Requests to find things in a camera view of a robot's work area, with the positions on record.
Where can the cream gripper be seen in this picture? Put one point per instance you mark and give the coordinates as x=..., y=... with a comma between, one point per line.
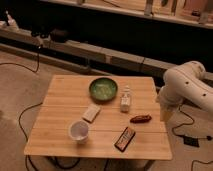
x=165, y=113

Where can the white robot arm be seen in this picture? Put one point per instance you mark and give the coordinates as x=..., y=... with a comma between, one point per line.
x=184, y=82

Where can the white sponge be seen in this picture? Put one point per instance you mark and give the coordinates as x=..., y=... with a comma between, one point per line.
x=91, y=112

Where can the black power adapter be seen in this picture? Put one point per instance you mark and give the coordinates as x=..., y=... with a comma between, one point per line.
x=191, y=141

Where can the small white bottle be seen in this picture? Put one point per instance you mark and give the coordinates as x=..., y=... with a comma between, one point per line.
x=125, y=101

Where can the green bowl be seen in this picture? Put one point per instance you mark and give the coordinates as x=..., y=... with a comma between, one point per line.
x=103, y=89

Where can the wooden table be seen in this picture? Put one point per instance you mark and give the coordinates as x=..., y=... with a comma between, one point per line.
x=67, y=99

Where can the white plastic cup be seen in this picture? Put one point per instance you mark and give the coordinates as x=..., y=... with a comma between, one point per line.
x=78, y=131

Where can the dark object on ledge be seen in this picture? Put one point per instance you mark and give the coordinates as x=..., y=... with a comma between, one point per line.
x=59, y=35

